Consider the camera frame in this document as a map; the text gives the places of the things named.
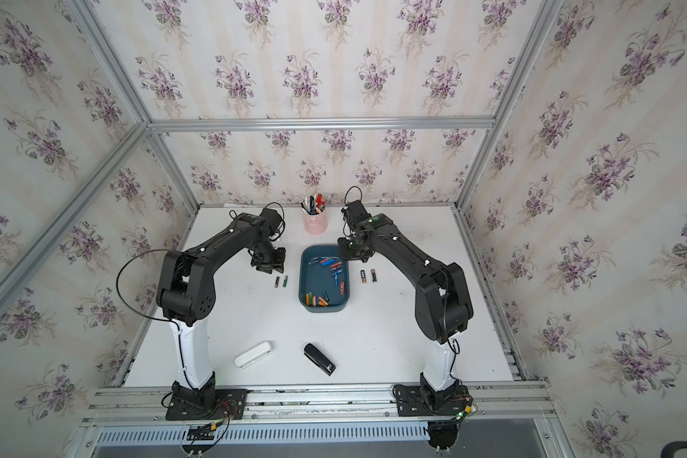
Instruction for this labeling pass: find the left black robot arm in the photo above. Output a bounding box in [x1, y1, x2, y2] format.
[156, 207, 285, 397]

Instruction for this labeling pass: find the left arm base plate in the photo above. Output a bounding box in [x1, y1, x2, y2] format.
[164, 389, 249, 421]

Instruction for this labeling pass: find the pink pen holder cup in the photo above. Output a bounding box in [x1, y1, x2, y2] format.
[303, 211, 327, 236]

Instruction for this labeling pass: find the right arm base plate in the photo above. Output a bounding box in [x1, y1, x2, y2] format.
[391, 381, 474, 420]

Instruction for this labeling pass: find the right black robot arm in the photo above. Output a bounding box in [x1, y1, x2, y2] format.
[338, 204, 474, 394]

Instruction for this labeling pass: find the teal plastic storage box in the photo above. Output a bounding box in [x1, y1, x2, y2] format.
[298, 244, 350, 313]

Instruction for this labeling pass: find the aluminium front rail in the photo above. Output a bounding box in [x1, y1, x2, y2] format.
[79, 382, 557, 427]

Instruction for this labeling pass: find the black loop cable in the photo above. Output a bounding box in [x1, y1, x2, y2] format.
[115, 248, 179, 323]

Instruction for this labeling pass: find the black stapler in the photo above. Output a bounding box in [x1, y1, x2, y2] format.
[303, 343, 336, 376]

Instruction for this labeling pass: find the white oblong case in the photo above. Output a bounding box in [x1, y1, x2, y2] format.
[234, 341, 274, 369]

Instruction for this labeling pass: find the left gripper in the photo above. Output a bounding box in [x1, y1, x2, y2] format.
[250, 240, 287, 274]

